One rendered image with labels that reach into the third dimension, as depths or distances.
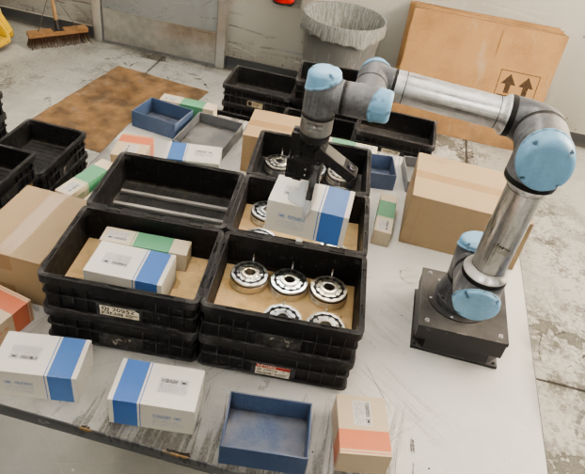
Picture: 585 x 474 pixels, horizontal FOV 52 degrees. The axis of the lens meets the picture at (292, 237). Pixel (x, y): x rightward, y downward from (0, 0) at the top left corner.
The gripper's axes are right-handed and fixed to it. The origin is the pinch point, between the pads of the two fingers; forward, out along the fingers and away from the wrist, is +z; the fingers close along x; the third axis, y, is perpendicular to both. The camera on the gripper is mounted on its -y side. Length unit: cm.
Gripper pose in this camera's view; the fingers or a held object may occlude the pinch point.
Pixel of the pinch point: (311, 204)
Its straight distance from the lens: 150.6
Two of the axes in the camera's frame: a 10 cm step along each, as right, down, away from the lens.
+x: -2.1, 5.9, -7.8
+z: -1.2, 7.8, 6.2
